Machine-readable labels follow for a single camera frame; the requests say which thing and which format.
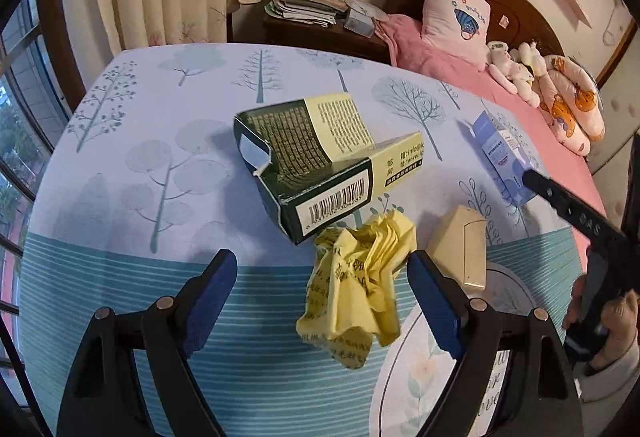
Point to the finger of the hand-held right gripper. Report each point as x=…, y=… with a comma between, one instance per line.
x=565, y=204

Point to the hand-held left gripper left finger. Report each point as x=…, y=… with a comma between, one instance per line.
x=210, y=302

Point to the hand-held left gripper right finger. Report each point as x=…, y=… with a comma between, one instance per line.
x=435, y=302

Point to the blue and white carton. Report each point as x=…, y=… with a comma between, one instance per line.
x=500, y=157

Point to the yellow paper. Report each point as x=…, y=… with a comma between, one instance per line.
x=350, y=287

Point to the person's right hand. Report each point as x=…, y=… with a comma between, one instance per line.
x=620, y=327

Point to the pink bed sheet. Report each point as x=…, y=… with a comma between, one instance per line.
x=550, y=157

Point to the small beige box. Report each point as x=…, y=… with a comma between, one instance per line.
x=460, y=242

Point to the tree print tablecloth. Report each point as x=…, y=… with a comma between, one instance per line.
x=150, y=242

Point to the orange patterned bolster pillow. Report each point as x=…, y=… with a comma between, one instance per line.
x=570, y=107

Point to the floral wardrobe door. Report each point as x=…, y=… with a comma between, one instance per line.
x=617, y=117

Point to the dark green and yellow carton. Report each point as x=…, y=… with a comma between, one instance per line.
x=310, y=167

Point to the wooden bed headboard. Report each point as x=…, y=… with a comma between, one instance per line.
x=510, y=2

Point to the pink embroidered pillow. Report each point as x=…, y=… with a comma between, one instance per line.
x=452, y=22

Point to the folded pink blanket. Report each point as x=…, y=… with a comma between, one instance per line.
x=400, y=37

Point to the window with metal bars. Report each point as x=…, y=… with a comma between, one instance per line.
x=20, y=142

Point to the grey plastic box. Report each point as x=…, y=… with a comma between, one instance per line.
x=360, y=22

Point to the dark wooden nightstand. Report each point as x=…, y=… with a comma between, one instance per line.
x=310, y=39

